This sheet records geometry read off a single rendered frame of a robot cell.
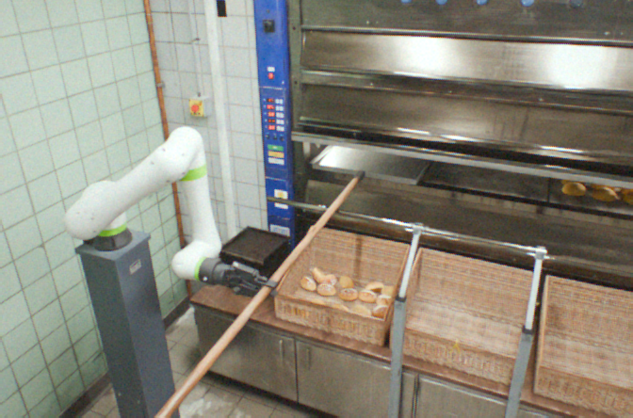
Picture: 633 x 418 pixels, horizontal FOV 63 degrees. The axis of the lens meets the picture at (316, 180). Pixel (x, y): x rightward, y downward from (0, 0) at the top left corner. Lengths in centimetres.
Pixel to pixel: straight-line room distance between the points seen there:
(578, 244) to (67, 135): 238
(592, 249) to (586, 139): 51
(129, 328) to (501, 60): 186
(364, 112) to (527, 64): 74
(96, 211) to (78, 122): 90
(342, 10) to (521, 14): 76
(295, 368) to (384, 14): 174
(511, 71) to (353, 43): 70
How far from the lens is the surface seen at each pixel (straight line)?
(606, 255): 259
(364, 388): 261
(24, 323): 277
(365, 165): 272
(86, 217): 190
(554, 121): 235
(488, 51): 230
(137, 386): 250
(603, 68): 230
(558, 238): 257
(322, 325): 252
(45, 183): 262
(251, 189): 294
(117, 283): 215
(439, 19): 232
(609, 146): 237
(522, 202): 249
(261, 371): 286
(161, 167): 170
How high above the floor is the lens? 226
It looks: 25 degrees down
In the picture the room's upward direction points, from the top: 1 degrees counter-clockwise
